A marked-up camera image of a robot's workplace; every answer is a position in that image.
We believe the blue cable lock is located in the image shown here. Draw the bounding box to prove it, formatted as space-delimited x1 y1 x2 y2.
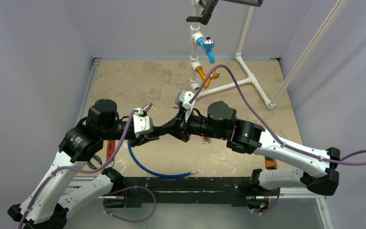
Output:
127 103 199 178

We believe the red cable seal lock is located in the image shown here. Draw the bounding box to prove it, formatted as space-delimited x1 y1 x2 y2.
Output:
171 106 211 142

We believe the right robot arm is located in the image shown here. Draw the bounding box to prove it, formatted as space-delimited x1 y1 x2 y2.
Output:
155 101 340 196

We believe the orange faucet valve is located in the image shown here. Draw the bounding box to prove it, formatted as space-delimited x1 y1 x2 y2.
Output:
195 66 220 89

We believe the blue faucet valve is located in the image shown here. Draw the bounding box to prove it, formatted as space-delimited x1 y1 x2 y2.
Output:
196 36 215 64

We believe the orange tool at right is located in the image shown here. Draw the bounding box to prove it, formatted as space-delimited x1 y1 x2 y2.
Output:
265 156 277 170

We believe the white diagonal pole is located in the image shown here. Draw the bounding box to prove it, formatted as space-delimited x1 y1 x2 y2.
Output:
268 0 349 109

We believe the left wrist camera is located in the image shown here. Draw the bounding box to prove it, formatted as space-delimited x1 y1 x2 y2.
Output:
133 108 153 137

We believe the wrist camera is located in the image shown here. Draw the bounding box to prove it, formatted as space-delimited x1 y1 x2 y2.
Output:
133 108 153 137
175 90 195 122

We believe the red handled adjustable wrench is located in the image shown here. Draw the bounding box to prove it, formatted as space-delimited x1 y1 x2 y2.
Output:
106 140 115 167

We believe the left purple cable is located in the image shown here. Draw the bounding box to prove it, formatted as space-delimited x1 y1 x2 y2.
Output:
18 110 157 229

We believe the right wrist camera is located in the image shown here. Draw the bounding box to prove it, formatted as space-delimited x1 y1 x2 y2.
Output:
175 90 195 122

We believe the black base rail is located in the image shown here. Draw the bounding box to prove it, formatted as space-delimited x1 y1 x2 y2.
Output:
93 176 281 208

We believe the white PVC pipe frame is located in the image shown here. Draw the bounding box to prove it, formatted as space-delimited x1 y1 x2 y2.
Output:
187 0 277 111

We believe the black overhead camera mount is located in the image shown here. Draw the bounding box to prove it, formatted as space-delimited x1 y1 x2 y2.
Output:
186 0 264 26

